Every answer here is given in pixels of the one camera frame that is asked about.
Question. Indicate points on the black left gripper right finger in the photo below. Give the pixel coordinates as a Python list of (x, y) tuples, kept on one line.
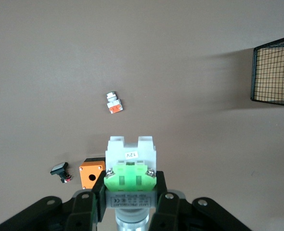
[(168, 211)]

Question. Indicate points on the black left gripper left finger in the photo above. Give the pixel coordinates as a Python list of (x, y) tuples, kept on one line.
[(86, 211)]

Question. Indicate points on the red button green contact block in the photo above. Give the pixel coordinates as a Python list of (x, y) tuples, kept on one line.
[(130, 178)]

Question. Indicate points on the orange push button box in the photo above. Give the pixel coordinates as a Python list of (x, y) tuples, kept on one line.
[(86, 173)]

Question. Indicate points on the black square cap push button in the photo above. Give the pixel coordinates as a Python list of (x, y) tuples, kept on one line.
[(59, 168)]

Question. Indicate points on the push button orange contact block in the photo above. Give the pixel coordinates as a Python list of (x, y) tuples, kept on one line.
[(115, 107)]

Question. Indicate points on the wooden board basket base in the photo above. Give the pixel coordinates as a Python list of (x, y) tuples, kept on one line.
[(272, 84)]

